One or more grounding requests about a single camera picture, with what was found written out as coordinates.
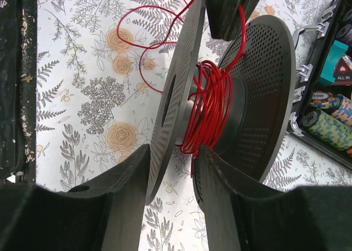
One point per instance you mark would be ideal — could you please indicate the grey cable spool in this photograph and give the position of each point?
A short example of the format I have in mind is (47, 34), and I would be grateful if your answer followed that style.
(256, 107)

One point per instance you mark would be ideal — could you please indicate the black poker chip case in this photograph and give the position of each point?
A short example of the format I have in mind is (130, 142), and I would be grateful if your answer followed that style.
(322, 115)

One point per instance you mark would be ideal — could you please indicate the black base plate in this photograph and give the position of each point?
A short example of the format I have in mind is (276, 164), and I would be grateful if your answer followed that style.
(18, 90)

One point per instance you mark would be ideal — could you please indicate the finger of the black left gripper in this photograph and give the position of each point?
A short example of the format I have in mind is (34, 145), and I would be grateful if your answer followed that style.
(220, 14)
(248, 8)

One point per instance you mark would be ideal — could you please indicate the teal block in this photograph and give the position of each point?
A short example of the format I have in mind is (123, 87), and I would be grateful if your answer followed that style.
(337, 67)

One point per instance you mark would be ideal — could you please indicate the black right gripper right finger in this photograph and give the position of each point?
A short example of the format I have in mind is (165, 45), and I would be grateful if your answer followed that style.
(243, 214)

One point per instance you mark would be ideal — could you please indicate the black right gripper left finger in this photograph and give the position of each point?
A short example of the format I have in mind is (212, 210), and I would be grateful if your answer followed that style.
(104, 213)

